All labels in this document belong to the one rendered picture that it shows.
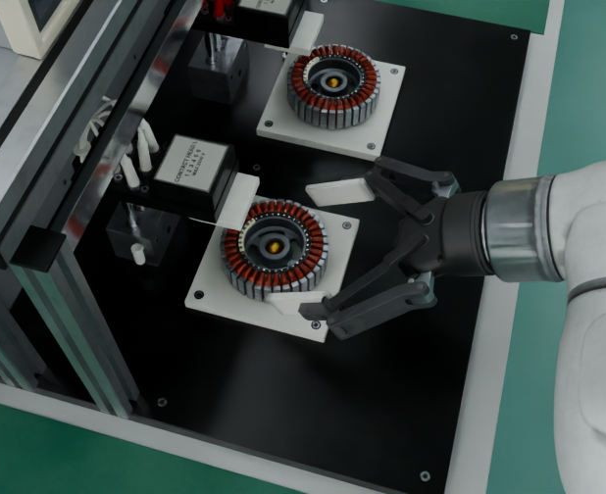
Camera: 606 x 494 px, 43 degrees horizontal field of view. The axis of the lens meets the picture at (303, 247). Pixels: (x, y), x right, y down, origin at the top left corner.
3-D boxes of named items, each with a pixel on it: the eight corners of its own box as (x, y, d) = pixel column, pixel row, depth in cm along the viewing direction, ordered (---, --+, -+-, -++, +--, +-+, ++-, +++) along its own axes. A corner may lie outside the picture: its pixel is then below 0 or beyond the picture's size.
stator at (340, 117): (391, 78, 97) (394, 57, 94) (359, 143, 91) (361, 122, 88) (308, 53, 99) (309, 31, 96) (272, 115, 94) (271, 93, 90)
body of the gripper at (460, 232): (502, 296, 68) (407, 299, 73) (516, 220, 73) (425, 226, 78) (474, 247, 63) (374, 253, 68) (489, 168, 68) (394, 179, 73)
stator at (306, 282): (338, 228, 85) (340, 209, 82) (311, 317, 79) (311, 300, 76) (241, 206, 86) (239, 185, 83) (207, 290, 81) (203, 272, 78)
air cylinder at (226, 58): (250, 63, 100) (247, 30, 95) (231, 105, 96) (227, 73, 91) (213, 55, 101) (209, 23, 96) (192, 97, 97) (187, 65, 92)
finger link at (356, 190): (362, 182, 78) (363, 176, 79) (304, 189, 82) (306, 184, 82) (374, 201, 80) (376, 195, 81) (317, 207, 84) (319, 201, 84)
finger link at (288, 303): (343, 307, 74) (341, 314, 73) (282, 309, 78) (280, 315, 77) (328, 290, 72) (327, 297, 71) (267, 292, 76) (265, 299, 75)
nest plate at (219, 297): (359, 224, 87) (360, 219, 85) (324, 343, 79) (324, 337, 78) (231, 195, 89) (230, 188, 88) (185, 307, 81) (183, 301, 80)
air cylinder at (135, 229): (183, 212, 87) (176, 182, 83) (159, 267, 84) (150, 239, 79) (141, 202, 88) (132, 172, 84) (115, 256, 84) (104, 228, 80)
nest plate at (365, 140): (404, 73, 99) (405, 66, 98) (378, 163, 91) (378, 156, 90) (291, 50, 101) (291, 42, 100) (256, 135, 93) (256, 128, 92)
